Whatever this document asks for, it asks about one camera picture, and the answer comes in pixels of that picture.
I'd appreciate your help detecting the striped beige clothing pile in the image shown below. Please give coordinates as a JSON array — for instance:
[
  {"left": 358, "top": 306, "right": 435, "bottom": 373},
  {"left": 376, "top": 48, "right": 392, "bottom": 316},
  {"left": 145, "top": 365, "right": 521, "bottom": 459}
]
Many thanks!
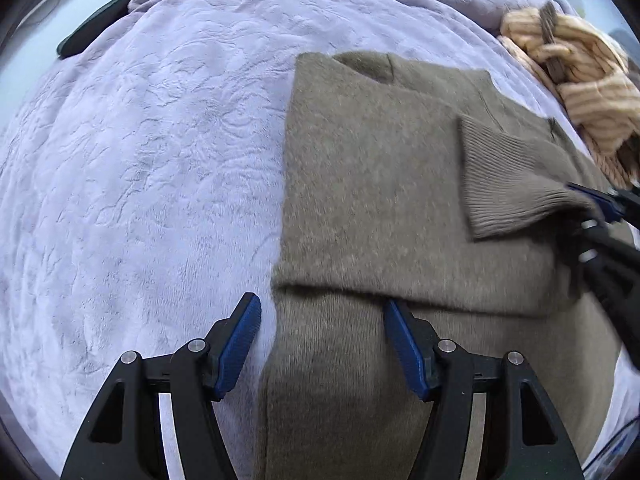
[{"left": 498, "top": 2, "right": 639, "bottom": 190}]

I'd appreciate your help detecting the brown knit sweater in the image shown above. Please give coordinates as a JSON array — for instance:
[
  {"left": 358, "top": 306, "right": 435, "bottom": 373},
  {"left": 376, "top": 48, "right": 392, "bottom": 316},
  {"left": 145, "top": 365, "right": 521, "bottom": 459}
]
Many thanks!
[{"left": 255, "top": 52, "right": 620, "bottom": 479}]

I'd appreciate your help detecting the lavender embossed bed blanket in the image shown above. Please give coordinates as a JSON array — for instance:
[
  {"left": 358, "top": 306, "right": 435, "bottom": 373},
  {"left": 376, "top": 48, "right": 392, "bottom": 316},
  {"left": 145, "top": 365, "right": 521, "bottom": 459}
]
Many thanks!
[{"left": 1, "top": 0, "right": 639, "bottom": 479}]

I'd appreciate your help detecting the black bed corner pad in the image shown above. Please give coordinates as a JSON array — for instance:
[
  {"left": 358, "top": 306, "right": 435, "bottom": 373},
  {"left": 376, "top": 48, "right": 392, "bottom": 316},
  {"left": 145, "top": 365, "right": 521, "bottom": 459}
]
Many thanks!
[{"left": 56, "top": 0, "right": 131, "bottom": 60}]

